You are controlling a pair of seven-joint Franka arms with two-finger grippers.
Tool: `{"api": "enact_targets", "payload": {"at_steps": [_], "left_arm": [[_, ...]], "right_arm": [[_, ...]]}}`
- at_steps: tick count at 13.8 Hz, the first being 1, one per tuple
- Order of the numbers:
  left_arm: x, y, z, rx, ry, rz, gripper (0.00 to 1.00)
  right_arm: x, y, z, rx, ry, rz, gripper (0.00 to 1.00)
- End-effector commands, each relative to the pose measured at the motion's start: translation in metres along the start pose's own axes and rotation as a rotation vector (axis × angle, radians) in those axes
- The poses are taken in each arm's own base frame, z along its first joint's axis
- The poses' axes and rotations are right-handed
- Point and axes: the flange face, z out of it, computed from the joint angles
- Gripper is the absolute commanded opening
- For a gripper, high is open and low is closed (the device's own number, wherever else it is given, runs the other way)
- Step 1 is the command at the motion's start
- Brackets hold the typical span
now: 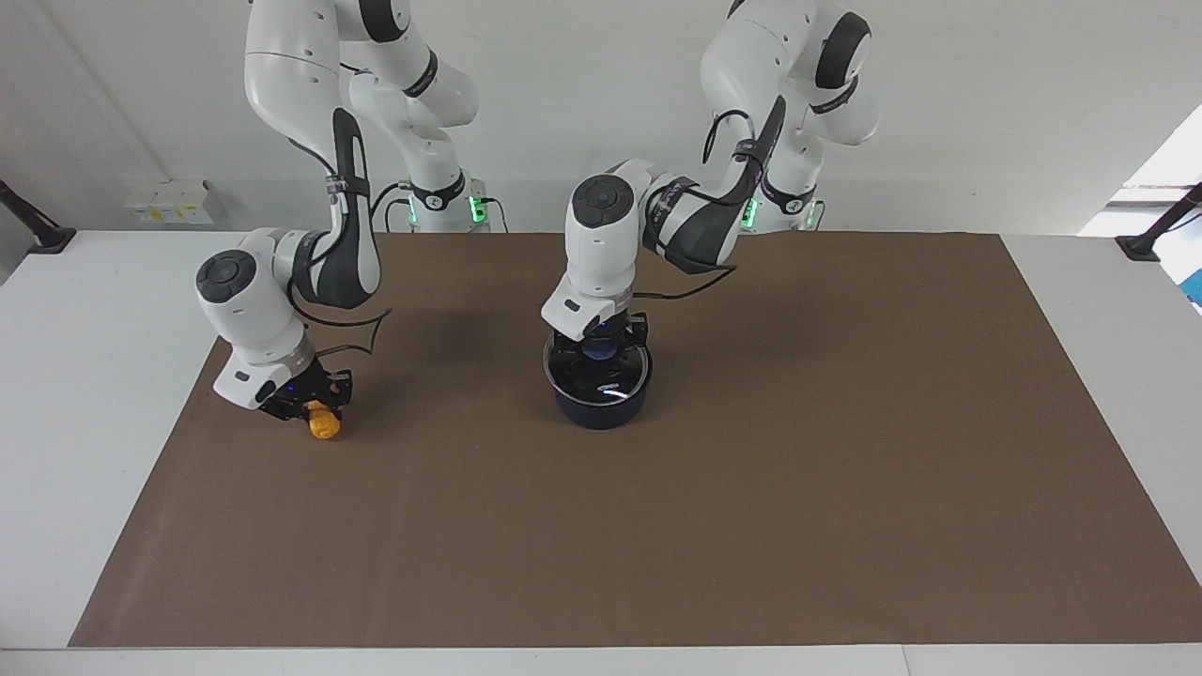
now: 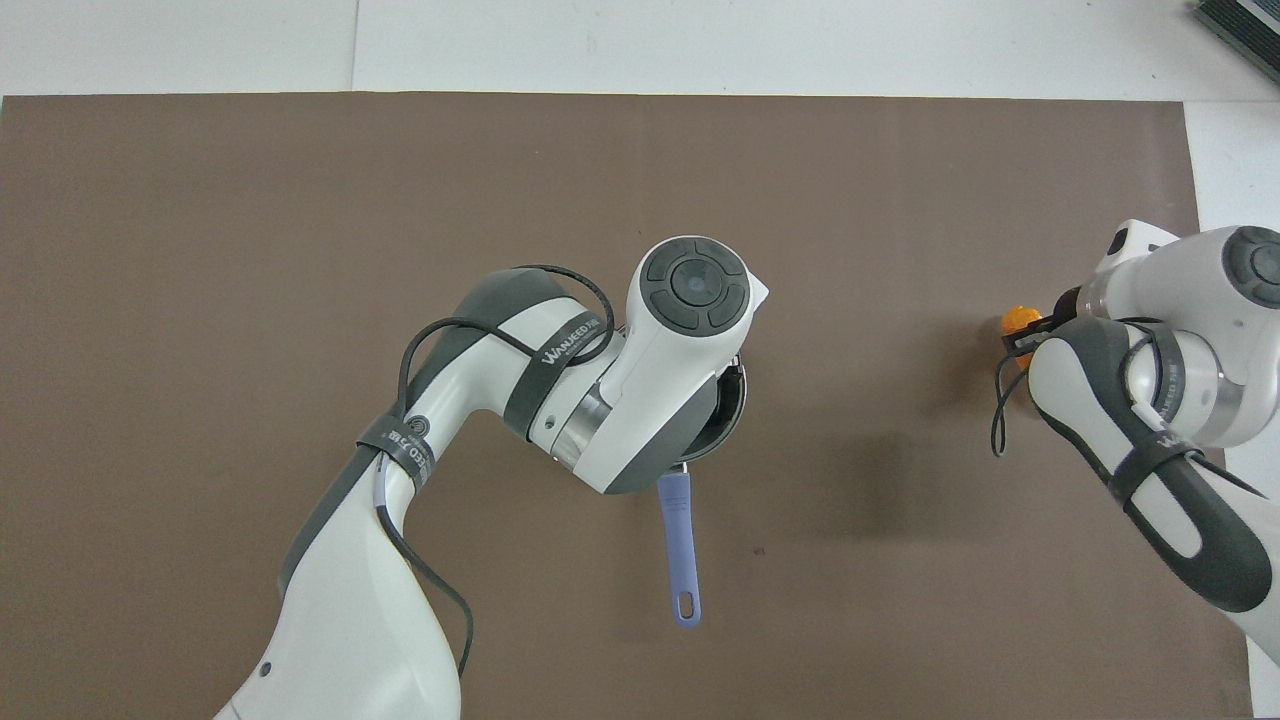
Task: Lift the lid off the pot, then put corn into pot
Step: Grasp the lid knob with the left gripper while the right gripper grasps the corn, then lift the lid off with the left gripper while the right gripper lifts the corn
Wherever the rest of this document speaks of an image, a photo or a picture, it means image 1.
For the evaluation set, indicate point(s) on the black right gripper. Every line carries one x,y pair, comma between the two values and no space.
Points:
296,394

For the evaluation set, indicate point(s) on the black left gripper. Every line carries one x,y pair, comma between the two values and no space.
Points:
606,330

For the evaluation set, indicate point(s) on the orange corn cob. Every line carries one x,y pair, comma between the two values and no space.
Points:
325,427

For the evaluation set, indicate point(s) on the glass lid with blue knob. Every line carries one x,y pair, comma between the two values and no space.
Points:
612,381

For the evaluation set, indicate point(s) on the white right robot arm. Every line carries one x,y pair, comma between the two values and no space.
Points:
258,310

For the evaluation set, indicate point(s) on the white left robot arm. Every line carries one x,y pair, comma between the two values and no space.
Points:
601,244

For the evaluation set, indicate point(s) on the brown table mat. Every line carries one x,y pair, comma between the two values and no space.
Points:
751,469

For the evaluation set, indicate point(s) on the black clamp stand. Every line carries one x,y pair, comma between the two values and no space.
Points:
1141,246
47,239

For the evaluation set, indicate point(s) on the blue object at table edge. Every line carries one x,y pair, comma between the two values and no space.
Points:
1196,286

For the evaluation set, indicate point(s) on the white wall socket box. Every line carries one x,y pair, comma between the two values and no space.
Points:
169,202

